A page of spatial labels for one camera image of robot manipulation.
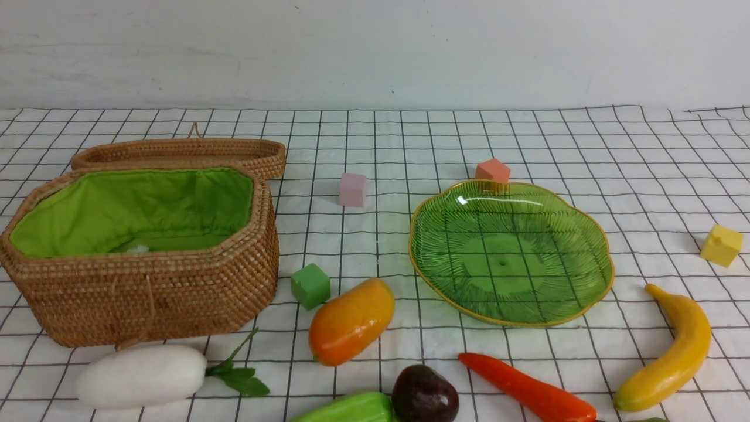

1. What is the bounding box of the woven rattan basket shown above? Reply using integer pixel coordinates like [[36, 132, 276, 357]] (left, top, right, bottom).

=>
[[2, 163, 279, 348]]

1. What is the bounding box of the orange carrot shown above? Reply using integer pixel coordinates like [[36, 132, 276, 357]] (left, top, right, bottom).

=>
[[458, 353, 598, 421]]

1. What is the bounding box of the green glass leaf plate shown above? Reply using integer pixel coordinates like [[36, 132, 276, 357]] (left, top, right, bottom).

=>
[[408, 179, 615, 328]]

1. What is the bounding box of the woven rattan basket lid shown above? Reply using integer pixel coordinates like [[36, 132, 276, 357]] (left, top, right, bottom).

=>
[[70, 123, 287, 179]]

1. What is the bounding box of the green foam cube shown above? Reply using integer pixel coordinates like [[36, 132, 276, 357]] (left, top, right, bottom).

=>
[[290, 263, 330, 311]]

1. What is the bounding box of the pink foam cube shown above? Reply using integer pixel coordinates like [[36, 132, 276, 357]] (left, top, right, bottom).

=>
[[339, 173, 367, 208]]

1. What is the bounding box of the dark purple mangosteen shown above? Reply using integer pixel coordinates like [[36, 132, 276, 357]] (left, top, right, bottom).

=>
[[391, 364, 460, 421]]

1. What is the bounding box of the orange foam cube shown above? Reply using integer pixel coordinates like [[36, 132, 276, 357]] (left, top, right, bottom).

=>
[[474, 158, 512, 183]]

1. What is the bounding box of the yellow banana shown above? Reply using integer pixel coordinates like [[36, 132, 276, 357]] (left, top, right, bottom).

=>
[[613, 284, 712, 413]]

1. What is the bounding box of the orange mango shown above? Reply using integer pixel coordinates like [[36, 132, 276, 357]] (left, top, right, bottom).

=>
[[308, 278, 396, 367]]

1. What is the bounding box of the white radish with leaves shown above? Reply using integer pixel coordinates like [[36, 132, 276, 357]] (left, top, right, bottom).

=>
[[73, 329, 270, 410]]

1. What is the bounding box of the yellow foam cube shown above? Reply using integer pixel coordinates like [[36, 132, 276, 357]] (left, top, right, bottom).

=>
[[700, 224, 743, 268]]

